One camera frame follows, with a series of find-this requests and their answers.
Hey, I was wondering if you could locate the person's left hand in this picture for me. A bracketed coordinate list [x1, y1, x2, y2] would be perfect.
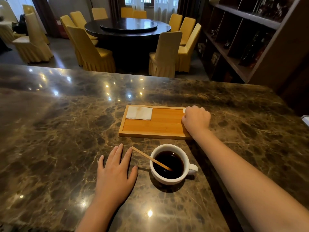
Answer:
[94, 144, 138, 210]

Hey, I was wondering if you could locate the dark brown curtain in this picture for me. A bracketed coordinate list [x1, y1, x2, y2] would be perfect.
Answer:
[177, 0, 206, 28]
[31, 0, 61, 38]

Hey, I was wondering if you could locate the person's left forearm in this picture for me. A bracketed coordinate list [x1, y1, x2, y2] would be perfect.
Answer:
[75, 200, 124, 232]

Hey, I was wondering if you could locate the wooden stir stick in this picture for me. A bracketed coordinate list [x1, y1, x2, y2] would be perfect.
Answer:
[131, 146, 173, 171]

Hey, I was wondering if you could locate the white sheer curtain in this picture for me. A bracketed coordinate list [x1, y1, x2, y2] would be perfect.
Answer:
[154, 0, 179, 23]

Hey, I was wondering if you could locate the folded white napkin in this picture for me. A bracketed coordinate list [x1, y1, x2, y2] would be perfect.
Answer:
[126, 106, 153, 121]

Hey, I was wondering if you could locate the rectangular wooden tray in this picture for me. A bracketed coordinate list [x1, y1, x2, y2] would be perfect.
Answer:
[118, 105, 193, 140]

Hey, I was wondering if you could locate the person's right hand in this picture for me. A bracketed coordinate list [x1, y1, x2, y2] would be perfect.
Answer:
[182, 106, 211, 137]

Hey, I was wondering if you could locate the person's right forearm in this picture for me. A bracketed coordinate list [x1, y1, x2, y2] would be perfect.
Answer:
[191, 127, 309, 232]

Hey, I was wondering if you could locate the black bag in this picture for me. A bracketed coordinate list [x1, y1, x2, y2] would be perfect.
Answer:
[13, 14, 28, 35]

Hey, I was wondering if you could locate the round dark dining table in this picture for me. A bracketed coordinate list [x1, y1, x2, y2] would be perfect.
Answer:
[84, 18, 171, 70]

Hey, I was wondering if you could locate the white ceramic cup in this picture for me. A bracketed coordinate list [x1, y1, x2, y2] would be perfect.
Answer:
[149, 144, 198, 186]

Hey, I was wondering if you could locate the dark wooden shelf unit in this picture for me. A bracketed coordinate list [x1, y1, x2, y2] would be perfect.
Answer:
[197, 0, 309, 116]

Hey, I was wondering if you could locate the dark round turntable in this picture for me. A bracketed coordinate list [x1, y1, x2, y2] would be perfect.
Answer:
[100, 20, 158, 31]

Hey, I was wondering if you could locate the black coffee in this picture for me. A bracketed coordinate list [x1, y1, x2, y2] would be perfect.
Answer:
[153, 151, 184, 180]

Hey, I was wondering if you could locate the group of yellow covered chairs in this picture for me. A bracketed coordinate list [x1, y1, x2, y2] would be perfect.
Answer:
[0, 5, 202, 78]

